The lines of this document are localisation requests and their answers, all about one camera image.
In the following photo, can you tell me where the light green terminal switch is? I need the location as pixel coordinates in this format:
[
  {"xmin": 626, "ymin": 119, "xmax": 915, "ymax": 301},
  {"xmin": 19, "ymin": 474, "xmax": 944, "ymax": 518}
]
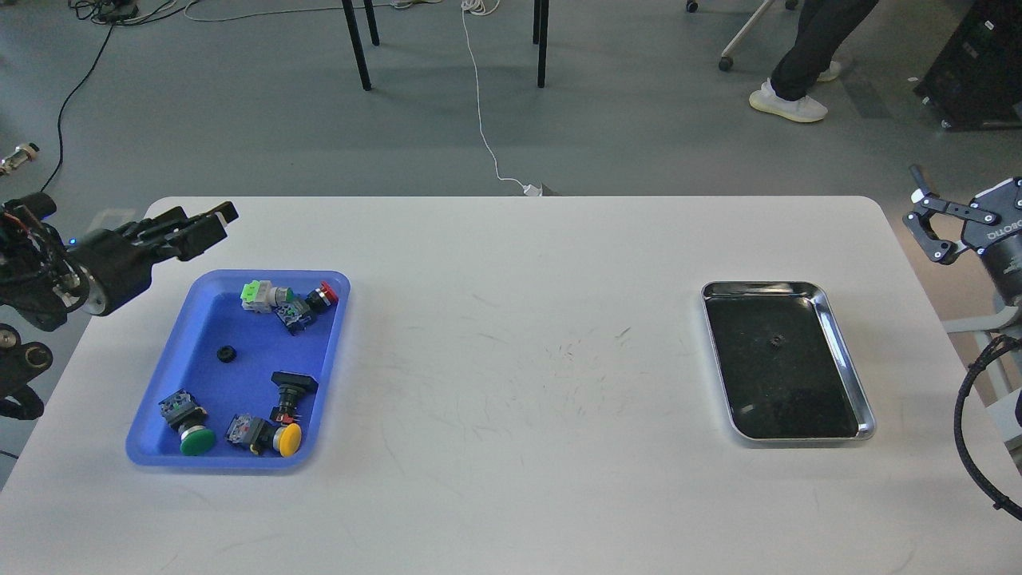
[{"xmin": 240, "ymin": 280, "xmax": 295, "ymax": 314}]

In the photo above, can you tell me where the green push button switch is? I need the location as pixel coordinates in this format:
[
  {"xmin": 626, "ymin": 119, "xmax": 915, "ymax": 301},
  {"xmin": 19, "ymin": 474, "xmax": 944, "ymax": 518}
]
[{"xmin": 158, "ymin": 389, "xmax": 216, "ymax": 456}]

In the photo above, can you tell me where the yellow push button switch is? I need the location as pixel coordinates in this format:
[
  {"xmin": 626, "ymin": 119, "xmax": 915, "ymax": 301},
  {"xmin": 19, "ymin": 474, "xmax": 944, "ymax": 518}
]
[{"xmin": 224, "ymin": 414, "xmax": 303, "ymax": 458}]

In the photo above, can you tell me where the metal tray with black mat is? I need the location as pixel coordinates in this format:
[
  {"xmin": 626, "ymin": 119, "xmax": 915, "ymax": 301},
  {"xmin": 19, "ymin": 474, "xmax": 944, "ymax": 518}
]
[{"xmin": 701, "ymin": 281, "xmax": 877, "ymax": 446}]

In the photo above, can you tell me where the person in black trousers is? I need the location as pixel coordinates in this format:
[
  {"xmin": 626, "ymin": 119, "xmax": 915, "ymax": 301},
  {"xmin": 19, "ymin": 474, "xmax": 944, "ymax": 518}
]
[{"xmin": 748, "ymin": 1, "xmax": 878, "ymax": 124}]

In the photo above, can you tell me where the black chair leg left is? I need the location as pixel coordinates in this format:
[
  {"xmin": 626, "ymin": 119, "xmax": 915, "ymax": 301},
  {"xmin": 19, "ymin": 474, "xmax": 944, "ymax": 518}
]
[{"xmin": 342, "ymin": 0, "xmax": 380, "ymax": 92}]

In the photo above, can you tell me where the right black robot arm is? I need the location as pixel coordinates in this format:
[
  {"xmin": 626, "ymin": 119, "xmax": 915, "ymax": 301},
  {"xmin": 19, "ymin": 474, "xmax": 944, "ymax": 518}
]
[{"xmin": 902, "ymin": 165, "xmax": 1021, "ymax": 519}]

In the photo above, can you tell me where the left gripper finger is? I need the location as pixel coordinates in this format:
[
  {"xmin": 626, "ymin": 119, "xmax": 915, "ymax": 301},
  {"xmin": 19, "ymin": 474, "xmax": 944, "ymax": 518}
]
[
  {"xmin": 156, "ymin": 201, "xmax": 240, "ymax": 262},
  {"xmin": 120, "ymin": 207, "xmax": 196, "ymax": 258}
]

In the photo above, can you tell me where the black square push button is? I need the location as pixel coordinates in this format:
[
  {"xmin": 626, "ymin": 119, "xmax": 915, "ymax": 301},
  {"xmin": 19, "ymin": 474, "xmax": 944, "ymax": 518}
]
[{"xmin": 270, "ymin": 371, "xmax": 319, "ymax": 425}]

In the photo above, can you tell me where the white cable on floor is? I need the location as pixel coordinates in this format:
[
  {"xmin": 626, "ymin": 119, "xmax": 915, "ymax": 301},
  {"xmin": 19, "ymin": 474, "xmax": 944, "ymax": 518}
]
[{"xmin": 460, "ymin": 0, "xmax": 544, "ymax": 196}]

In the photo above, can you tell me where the black chair leg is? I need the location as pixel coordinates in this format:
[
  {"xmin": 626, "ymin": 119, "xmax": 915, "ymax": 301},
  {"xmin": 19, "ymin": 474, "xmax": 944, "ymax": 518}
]
[
  {"xmin": 342, "ymin": 0, "xmax": 380, "ymax": 92},
  {"xmin": 532, "ymin": 0, "xmax": 550, "ymax": 89}
]

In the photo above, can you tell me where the white rolling stand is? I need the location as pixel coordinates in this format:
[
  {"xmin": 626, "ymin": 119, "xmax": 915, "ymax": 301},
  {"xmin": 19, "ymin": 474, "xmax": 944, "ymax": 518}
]
[{"xmin": 685, "ymin": 0, "xmax": 802, "ymax": 73}]

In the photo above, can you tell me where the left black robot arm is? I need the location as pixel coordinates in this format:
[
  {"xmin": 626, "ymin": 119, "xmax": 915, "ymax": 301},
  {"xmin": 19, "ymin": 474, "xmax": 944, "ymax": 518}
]
[{"xmin": 1, "ymin": 192, "xmax": 238, "ymax": 332}]

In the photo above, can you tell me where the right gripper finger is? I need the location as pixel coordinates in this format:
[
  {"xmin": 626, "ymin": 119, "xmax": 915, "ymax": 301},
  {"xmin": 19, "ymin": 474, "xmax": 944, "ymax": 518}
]
[
  {"xmin": 904, "ymin": 210, "xmax": 967, "ymax": 265},
  {"xmin": 909, "ymin": 165, "xmax": 1000, "ymax": 227}
]

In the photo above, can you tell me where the black equipment case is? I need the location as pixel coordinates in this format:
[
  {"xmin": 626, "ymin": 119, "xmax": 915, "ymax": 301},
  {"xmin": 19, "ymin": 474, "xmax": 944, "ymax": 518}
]
[{"xmin": 915, "ymin": 1, "xmax": 1021, "ymax": 131}]

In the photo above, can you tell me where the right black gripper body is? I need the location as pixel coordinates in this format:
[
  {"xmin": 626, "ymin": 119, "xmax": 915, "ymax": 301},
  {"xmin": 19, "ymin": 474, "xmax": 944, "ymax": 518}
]
[{"xmin": 961, "ymin": 177, "xmax": 1021, "ymax": 276}]

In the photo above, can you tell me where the blue plastic tray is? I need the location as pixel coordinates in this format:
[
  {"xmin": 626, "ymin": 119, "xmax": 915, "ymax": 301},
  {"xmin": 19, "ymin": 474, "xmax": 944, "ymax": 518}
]
[{"xmin": 125, "ymin": 269, "xmax": 351, "ymax": 472}]

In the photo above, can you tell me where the black cable on floor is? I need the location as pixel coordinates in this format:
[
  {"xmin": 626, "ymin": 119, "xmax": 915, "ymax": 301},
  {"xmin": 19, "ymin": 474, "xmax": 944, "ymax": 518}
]
[{"xmin": 40, "ymin": 0, "xmax": 192, "ymax": 192}]

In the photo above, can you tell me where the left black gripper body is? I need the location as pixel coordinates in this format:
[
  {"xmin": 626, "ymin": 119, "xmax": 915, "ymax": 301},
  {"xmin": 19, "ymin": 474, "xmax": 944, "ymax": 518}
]
[{"xmin": 69, "ymin": 227, "xmax": 154, "ymax": 316}]

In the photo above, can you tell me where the red push button switch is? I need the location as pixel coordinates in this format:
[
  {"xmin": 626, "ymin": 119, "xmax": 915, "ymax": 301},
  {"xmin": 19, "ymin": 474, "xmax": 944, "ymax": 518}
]
[{"xmin": 271, "ymin": 281, "xmax": 339, "ymax": 335}]

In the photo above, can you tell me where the black chair leg right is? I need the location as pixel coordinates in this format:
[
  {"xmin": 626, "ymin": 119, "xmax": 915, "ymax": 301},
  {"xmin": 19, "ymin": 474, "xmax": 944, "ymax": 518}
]
[{"xmin": 532, "ymin": 0, "xmax": 550, "ymax": 89}]

